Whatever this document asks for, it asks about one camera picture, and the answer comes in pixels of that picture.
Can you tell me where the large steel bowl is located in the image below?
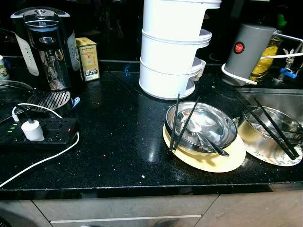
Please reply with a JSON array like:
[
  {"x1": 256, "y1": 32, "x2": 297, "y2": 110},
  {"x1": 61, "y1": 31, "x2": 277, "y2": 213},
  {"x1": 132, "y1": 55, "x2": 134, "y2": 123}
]
[{"x1": 164, "y1": 101, "x2": 238, "y2": 155}]

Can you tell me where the yellow cardboard box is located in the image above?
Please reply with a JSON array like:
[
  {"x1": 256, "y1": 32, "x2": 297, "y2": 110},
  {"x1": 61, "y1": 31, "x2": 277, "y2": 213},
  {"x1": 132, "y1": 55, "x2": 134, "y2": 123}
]
[{"x1": 75, "y1": 37, "x2": 100, "y2": 82}]

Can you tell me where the grey water filter canister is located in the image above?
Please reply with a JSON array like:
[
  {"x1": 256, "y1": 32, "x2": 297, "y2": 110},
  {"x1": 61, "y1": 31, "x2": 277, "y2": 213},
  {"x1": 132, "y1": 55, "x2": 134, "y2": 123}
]
[{"x1": 223, "y1": 23, "x2": 278, "y2": 87}]

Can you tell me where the white power strip cord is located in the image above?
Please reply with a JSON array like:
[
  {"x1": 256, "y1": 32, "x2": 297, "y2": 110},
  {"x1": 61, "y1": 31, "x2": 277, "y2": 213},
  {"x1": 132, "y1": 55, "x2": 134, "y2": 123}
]
[{"x1": 0, "y1": 130, "x2": 81, "y2": 189}]

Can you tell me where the clear glass dish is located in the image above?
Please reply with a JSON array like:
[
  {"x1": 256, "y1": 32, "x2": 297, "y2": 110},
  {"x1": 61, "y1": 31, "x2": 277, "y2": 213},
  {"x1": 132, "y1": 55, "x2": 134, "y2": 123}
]
[{"x1": 0, "y1": 80, "x2": 35, "y2": 104}]

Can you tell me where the white charger plug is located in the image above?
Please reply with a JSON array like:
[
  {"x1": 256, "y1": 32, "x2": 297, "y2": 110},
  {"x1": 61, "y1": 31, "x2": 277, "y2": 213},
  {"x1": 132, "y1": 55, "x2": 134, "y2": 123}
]
[{"x1": 21, "y1": 119, "x2": 46, "y2": 142}]

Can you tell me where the thin white charging cable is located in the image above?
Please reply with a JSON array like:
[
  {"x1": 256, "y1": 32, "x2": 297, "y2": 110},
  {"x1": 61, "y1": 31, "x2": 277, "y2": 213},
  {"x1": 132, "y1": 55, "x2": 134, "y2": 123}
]
[{"x1": 10, "y1": 102, "x2": 64, "y2": 122}]

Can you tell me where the small steel pot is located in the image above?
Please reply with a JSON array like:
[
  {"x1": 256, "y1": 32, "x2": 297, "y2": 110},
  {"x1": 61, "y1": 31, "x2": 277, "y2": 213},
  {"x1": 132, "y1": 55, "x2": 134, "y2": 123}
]
[{"x1": 237, "y1": 106, "x2": 303, "y2": 160}]

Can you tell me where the floral paper plate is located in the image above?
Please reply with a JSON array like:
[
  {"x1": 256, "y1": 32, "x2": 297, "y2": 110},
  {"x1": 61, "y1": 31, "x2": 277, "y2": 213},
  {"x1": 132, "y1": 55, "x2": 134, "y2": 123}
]
[{"x1": 233, "y1": 117, "x2": 303, "y2": 167}]

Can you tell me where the black silver water dispenser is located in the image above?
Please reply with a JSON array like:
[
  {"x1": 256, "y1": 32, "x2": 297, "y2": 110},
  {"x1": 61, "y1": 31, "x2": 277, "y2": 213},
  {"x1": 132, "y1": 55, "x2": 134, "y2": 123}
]
[{"x1": 10, "y1": 6, "x2": 82, "y2": 118}]

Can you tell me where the small white green jar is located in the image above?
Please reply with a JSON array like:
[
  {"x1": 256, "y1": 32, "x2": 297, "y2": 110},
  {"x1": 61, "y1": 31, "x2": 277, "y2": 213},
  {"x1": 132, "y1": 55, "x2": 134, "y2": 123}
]
[{"x1": 0, "y1": 55, "x2": 11, "y2": 82}]

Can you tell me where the stainless steel sink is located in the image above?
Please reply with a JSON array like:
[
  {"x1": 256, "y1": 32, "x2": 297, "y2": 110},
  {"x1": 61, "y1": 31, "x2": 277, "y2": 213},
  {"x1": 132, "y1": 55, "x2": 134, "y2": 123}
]
[{"x1": 236, "y1": 87, "x2": 303, "y2": 124}]

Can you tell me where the chrome sink faucet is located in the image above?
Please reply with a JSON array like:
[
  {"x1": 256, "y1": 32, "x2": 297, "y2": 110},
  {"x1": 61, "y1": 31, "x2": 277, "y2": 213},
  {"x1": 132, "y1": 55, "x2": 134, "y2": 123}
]
[{"x1": 279, "y1": 45, "x2": 303, "y2": 80}]

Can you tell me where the black chopstick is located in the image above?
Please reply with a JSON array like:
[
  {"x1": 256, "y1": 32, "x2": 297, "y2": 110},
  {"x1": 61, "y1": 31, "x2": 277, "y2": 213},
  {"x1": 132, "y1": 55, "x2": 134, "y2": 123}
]
[
  {"x1": 169, "y1": 94, "x2": 181, "y2": 152},
  {"x1": 235, "y1": 92, "x2": 296, "y2": 160},
  {"x1": 173, "y1": 96, "x2": 201, "y2": 153},
  {"x1": 254, "y1": 97, "x2": 301, "y2": 156}
]

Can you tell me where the pale yellow plate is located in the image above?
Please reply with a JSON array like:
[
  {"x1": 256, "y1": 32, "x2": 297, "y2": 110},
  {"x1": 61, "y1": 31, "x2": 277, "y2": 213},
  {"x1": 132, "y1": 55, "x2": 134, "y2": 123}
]
[{"x1": 162, "y1": 123, "x2": 247, "y2": 174}]

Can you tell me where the grey sink cabinet front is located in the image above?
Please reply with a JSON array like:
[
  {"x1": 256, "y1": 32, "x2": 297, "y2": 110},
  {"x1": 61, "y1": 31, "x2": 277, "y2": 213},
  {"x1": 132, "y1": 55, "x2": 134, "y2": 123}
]
[{"x1": 199, "y1": 189, "x2": 303, "y2": 227}]

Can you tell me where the black power strip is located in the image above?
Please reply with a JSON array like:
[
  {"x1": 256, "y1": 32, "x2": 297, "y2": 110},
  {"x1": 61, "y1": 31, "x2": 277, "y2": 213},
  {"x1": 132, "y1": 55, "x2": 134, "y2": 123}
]
[{"x1": 0, "y1": 117, "x2": 80, "y2": 152}]

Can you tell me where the grey cabinet drawer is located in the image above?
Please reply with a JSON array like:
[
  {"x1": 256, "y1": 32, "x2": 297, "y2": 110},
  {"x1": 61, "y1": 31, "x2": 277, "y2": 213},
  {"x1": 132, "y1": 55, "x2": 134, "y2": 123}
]
[{"x1": 32, "y1": 193, "x2": 219, "y2": 227}]

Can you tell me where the yellow dish soap bottle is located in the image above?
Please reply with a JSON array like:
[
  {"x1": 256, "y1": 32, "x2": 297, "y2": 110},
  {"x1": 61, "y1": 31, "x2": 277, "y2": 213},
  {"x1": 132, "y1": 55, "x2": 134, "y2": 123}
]
[{"x1": 250, "y1": 13, "x2": 289, "y2": 82}]

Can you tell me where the steel spoon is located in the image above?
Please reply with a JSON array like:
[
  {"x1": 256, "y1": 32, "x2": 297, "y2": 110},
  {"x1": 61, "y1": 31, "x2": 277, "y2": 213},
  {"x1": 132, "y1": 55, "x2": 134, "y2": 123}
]
[{"x1": 194, "y1": 118, "x2": 231, "y2": 158}]

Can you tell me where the white tiered storage rack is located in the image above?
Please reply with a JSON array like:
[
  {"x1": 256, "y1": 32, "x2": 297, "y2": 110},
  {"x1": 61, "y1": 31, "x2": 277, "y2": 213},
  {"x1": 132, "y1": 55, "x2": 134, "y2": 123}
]
[{"x1": 138, "y1": 0, "x2": 222, "y2": 101}]

